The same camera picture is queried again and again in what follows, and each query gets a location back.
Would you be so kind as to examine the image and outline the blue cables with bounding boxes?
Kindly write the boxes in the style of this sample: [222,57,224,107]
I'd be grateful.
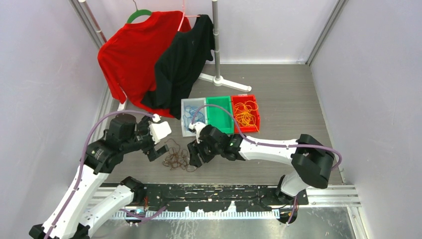
[183,105,207,132]

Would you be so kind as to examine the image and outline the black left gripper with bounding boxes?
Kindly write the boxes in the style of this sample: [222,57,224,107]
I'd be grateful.
[122,113,169,160]

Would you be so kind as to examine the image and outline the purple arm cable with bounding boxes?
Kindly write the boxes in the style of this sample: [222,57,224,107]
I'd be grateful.
[43,111,159,239]
[190,104,343,225]

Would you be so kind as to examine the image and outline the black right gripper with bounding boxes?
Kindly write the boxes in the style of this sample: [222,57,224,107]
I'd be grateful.
[188,137,222,167]

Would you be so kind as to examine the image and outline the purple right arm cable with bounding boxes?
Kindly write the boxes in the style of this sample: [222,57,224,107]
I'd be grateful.
[190,104,343,225]

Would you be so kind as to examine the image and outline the white clothes rack stand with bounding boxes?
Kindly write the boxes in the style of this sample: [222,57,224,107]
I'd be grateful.
[117,0,252,111]

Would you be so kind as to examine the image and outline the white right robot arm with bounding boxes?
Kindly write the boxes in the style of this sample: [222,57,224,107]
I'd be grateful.
[188,122,334,205]

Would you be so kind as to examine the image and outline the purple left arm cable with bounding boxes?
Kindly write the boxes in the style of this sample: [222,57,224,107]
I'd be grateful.
[43,111,159,239]

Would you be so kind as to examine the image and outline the yellow cables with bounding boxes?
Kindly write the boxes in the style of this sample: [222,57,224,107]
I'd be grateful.
[233,100,259,128]

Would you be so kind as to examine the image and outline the green plastic bin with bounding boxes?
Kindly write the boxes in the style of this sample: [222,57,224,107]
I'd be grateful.
[206,96,234,134]

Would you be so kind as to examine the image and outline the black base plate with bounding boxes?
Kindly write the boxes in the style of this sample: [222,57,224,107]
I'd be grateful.
[126,183,293,213]

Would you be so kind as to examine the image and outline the white plastic bin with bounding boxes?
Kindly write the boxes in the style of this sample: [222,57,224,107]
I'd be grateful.
[181,98,208,137]

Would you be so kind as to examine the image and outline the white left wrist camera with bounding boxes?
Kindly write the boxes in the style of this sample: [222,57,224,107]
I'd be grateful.
[148,114,172,144]

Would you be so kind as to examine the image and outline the red plastic bin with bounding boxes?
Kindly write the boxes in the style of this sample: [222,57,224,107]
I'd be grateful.
[231,95,260,133]

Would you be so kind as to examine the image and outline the green clothes hanger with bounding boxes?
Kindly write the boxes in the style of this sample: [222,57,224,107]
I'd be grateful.
[126,0,152,24]

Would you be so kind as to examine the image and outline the red shirt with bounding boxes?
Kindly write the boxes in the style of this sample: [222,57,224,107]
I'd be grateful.
[98,10,191,117]

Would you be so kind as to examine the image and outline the pink clothes hanger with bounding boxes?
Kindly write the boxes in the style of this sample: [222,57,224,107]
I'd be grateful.
[177,0,200,31]

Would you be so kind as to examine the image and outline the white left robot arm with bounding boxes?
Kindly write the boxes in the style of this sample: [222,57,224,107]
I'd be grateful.
[29,110,171,239]

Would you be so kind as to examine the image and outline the brown cable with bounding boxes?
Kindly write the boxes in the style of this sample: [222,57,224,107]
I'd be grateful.
[161,138,198,173]

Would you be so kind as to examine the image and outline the black shirt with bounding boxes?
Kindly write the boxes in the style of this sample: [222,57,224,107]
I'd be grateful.
[141,14,215,120]

